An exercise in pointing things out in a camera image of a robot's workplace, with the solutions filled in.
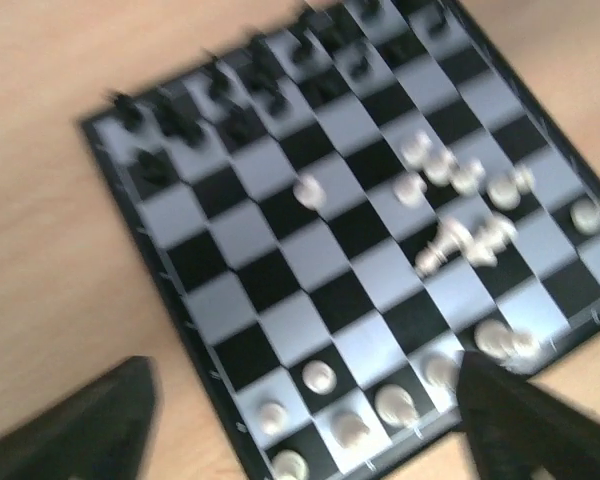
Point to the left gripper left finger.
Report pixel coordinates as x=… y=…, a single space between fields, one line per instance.
x=101 y=431

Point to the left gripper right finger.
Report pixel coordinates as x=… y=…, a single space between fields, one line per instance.
x=513 y=427

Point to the white king front row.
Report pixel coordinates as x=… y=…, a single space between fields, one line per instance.
x=517 y=350

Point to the white rook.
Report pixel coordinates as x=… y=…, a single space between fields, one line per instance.
x=289 y=465

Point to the black white chess board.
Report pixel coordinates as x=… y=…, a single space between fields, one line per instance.
x=280 y=193

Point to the white bishop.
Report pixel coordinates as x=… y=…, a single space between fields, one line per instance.
x=451 y=236

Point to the fallen white knight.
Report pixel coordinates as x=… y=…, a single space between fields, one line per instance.
x=491 y=238

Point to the black rook far corner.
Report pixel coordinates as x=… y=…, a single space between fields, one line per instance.
x=127 y=111

